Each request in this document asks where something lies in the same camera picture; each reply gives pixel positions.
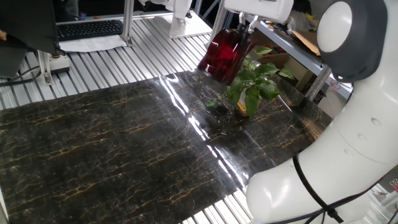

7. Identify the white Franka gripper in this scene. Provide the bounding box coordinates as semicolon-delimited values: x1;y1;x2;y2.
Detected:
223;0;295;35

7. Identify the dark red watering can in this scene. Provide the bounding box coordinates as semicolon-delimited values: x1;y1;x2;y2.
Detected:
197;27;256;86

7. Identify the green leafy plant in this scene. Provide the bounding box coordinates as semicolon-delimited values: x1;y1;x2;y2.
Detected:
225;46;295;119

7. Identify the yellow plant pot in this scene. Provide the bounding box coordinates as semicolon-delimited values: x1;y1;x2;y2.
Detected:
235;93;262;118

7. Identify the brown cardboard box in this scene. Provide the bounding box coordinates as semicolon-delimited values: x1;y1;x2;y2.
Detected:
253;30;313;91

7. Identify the white stand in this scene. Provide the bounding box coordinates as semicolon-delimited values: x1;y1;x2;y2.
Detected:
155;0;212;40

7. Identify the white paper sheet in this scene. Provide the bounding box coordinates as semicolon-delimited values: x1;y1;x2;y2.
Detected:
58;34;128;53

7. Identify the black keyboard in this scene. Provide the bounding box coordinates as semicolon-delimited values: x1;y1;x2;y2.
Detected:
55;19;124;42

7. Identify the white emergency stop box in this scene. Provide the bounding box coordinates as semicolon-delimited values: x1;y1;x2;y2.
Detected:
49;54;71;75

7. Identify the black marble pattern mat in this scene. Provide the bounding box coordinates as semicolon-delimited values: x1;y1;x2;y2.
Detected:
0;63;333;224

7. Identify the black monitor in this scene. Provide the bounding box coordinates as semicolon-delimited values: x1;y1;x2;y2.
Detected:
0;0;66;57

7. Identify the dark grey case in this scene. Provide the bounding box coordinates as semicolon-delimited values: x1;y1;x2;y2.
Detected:
0;43;29;78

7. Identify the aluminium shelf frame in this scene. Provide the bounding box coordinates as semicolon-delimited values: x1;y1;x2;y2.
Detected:
245;15;354;100

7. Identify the aluminium upright post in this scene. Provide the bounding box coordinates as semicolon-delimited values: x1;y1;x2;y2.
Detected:
121;0;135;47

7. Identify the black strap band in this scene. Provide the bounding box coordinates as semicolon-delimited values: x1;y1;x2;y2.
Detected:
292;154;345;223

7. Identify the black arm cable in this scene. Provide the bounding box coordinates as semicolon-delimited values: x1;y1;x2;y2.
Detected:
267;174;392;224

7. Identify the short aluminium bracket post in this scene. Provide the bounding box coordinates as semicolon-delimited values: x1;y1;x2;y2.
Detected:
37;49;53;86

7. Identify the black table cable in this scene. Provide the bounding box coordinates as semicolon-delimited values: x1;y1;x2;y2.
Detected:
0;65;43;87

